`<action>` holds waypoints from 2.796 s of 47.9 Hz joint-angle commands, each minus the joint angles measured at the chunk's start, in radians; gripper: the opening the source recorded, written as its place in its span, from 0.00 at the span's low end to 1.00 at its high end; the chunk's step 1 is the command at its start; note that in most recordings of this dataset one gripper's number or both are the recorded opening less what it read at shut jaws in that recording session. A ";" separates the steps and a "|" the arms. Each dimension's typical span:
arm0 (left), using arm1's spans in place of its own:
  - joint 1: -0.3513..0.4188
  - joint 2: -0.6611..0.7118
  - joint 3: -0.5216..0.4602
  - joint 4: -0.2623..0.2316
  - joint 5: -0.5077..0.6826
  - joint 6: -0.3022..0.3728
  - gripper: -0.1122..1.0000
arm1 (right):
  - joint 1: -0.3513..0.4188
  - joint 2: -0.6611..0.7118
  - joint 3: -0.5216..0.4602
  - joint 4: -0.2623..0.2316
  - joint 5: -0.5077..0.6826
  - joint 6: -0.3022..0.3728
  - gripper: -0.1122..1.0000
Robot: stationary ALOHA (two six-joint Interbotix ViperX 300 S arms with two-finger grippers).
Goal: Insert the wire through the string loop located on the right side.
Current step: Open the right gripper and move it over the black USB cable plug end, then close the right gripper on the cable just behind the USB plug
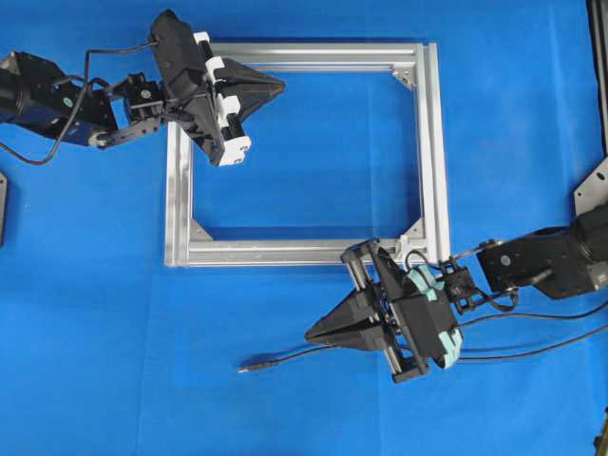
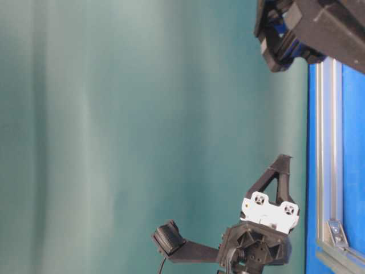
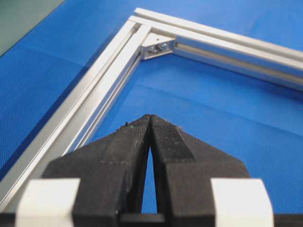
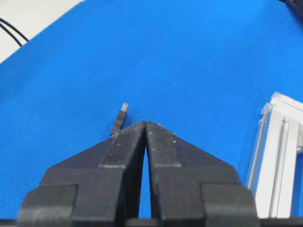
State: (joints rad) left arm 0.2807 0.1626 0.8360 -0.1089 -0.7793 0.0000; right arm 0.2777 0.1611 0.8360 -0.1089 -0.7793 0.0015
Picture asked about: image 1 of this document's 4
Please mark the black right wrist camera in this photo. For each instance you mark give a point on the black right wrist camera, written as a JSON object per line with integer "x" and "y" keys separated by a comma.
{"x": 426, "y": 313}

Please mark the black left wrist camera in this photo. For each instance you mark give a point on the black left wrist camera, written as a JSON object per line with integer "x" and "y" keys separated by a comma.
{"x": 177, "y": 56}

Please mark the silver aluminium extrusion frame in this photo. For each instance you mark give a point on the silver aluminium extrusion frame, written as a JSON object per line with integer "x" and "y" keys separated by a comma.
{"x": 414, "y": 65}

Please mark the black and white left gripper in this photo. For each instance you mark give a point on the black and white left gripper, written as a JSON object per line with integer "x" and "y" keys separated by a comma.
{"x": 231, "y": 92}

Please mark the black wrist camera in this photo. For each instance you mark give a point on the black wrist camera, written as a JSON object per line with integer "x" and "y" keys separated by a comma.
{"x": 426, "y": 313}
{"x": 177, "y": 56}

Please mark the black mounting plate left edge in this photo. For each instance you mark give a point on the black mounting plate left edge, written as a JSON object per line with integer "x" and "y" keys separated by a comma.
{"x": 4, "y": 188}

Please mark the black vertical rail right edge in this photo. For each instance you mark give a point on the black vertical rail right edge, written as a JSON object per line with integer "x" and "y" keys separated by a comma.
{"x": 597, "y": 19}

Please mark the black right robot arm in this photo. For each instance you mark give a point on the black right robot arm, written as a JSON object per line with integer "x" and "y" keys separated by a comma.
{"x": 558, "y": 261}

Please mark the black and teal right gripper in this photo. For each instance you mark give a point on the black and teal right gripper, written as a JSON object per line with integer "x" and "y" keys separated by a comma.
{"x": 364, "y": 319}

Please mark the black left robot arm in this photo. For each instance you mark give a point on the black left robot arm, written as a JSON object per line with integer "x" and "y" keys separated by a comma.
{"x": 39, "y": 97}

